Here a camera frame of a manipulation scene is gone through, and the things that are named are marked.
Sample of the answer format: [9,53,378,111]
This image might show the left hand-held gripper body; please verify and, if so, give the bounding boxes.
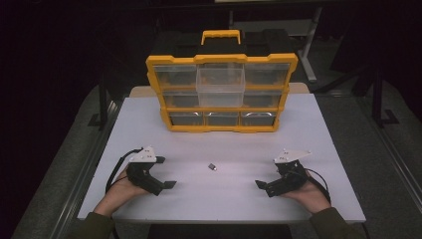
[125,145,164,197]

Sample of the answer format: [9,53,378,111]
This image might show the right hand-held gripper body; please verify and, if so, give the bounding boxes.
[265,148,313,198]

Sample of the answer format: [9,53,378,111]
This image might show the clear pulled-out organizer drawer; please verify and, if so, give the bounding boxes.
[195,62,246,109]

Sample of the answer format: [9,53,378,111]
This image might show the person's right hand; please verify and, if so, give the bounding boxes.
[281,169,330,214]

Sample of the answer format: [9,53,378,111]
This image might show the person's left hand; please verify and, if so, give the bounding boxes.
[99,168,149,214]

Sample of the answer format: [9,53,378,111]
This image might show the yellow black drawer organizer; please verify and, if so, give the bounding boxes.
[145,29,299,134]

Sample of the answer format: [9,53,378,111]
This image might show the black metal stand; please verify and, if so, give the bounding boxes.
[87,74,112,129]
[370,64,401,129]

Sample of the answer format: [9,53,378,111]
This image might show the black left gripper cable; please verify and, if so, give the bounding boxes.
[105,147,144,194]

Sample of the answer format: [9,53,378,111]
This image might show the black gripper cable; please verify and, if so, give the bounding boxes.
[105,147,144,194]
[304,168,332,204]

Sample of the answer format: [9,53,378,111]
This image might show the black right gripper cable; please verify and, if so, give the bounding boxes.
[304,168,332,204]

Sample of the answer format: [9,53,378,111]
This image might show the metal frame rail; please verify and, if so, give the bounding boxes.
[49,98,125,239]
[356,96,422,208]

